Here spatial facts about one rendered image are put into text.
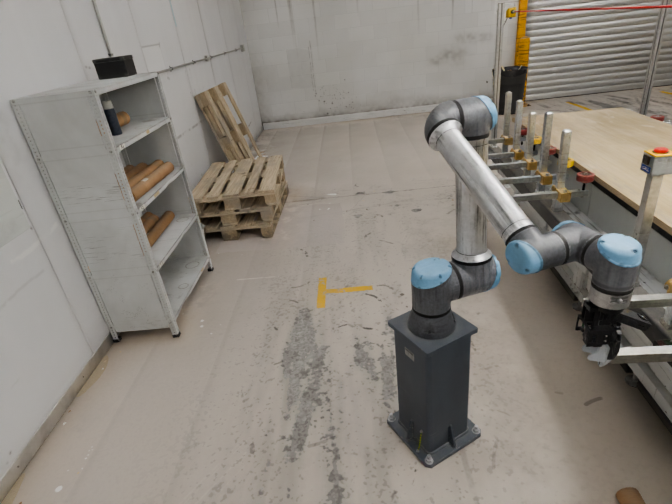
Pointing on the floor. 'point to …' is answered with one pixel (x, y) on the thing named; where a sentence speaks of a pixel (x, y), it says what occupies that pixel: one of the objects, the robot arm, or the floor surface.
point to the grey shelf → (68, 137)
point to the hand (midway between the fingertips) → (603, 361)
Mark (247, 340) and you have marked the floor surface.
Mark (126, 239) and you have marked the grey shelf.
